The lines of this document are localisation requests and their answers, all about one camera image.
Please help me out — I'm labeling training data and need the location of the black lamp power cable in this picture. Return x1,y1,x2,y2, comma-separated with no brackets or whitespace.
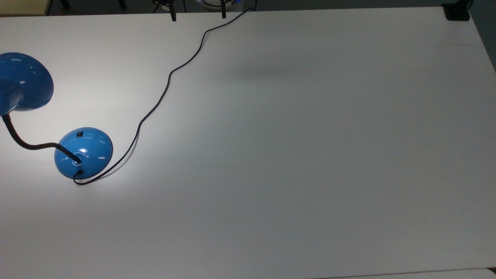
73,0,257,186

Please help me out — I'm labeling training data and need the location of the beige board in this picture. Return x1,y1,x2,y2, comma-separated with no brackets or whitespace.
0,0,53,16

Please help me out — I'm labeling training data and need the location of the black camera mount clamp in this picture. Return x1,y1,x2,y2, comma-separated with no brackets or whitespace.
442,0,472,21

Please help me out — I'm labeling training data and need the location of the blue desk lamp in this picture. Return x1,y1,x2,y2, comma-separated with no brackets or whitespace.
0,52,113,179

